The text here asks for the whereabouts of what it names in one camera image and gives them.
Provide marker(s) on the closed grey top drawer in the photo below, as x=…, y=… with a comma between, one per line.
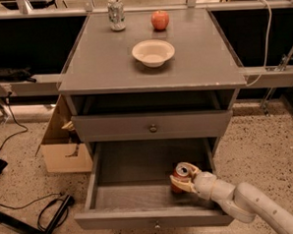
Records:
x=146, y=126

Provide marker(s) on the grey drawer cabinet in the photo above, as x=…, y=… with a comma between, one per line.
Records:
x=143, y=84

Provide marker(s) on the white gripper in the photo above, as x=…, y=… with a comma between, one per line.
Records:
x=205, y=184

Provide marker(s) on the silver green soda can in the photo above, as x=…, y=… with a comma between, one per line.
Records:
x=116, y=14

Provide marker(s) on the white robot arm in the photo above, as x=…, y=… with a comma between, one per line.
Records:
x=243, y=201

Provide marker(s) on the cardboard box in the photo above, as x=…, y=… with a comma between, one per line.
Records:
x=61, y=147

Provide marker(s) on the black object on rail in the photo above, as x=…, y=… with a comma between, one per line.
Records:
x=16, y=75

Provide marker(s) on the white bowl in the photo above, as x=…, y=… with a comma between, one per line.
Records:
x=153, y=53

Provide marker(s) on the red coke can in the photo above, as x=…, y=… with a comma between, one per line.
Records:
x=175, y=173

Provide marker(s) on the red apple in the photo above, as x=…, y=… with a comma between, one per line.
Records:
x=160, y=20

